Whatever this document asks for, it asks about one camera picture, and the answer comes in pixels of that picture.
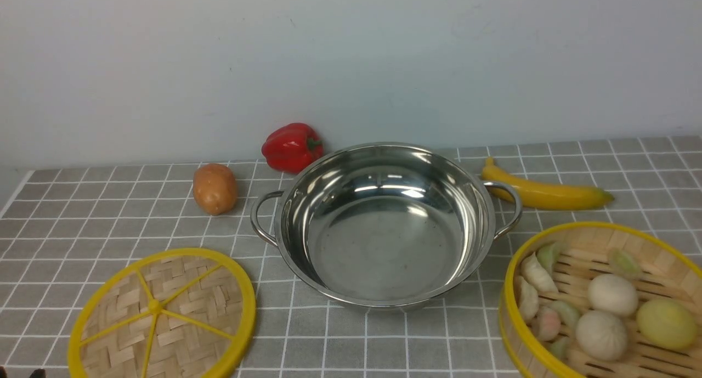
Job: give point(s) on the yellow rimmed bamboo steamer lid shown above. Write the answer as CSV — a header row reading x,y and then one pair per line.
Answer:
x,y
179,313

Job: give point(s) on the yellow rimmed bamboo steamer basket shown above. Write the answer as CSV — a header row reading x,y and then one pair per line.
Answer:
x,y
668,275

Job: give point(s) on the stainless steel pot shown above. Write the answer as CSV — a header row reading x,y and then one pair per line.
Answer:
x,y
385,226

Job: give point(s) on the red bell pepper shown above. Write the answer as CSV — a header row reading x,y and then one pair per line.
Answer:
x,y
292,148

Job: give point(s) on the yellow banana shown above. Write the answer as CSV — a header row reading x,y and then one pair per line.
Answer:
x,y
548,196

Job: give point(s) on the white dumpling at rim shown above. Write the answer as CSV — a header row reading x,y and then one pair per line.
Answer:
x,y
528,302

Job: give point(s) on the pink dumpling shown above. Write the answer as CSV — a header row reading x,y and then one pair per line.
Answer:
x,y
547,324

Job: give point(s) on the light green dumpling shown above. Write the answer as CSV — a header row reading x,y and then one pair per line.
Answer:
x,y
568,313

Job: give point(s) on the small green dumpling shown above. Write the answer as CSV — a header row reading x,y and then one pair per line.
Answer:
x,y
559,348

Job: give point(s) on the pale green dumpling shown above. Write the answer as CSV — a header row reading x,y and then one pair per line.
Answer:
x,y
624,265

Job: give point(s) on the grey checkered tablecloth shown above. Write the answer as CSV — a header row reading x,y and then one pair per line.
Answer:
x,y
65,232

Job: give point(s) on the white pleated steamed bun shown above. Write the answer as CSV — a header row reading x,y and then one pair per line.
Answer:
x,y
602,335

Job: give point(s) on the yellow steamed bun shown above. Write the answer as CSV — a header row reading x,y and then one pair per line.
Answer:
x,y
667,324

